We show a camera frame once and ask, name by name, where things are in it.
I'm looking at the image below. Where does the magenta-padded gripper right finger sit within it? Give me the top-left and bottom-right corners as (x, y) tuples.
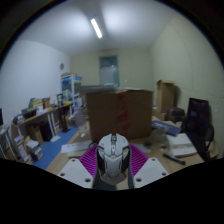
(127, 143), (170, 190)

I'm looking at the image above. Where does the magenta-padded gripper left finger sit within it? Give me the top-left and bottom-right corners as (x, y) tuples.
(57, 143), (101, 190)

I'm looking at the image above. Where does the white and grey computer mouse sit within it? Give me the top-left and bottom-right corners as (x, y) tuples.
(95, 132), (131, 188)

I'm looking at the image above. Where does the black marker pen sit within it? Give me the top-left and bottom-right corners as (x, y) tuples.
(162, 152), (187, 166)

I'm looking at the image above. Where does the open white book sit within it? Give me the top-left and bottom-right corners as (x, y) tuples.
(165, 132), (198, 158)

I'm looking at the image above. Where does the blue flat book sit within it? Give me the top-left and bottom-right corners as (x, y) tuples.
(151, 119), (183, 137)

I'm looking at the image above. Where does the black floor stand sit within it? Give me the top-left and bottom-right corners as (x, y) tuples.
(56, 93), (72, 133)

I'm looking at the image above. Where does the large brown cardboard box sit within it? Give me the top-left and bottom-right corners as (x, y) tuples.
(85, 88), (154, 143)

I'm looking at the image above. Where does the black office chair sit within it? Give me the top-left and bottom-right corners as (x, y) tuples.
(184, 97), (215, 162)

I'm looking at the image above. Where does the cluttered side desk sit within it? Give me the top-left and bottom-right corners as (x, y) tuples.
(11, 97), (73, 144)

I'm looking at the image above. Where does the tall brown cardboard box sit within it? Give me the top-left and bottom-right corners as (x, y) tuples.
(156, 79), (177, 114)

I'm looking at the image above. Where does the white shelf unit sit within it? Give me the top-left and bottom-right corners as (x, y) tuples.
(0, 124), (19, 162)

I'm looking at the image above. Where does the blue and white cabinet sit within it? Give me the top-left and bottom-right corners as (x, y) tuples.
(60, 73), (83, 105)

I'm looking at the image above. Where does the frosted glass window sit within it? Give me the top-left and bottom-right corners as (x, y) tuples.
(98, 54), (120, 87)

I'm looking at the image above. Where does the long ceiling light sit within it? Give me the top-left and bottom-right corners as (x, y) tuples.
(90, 18), (104, 39)

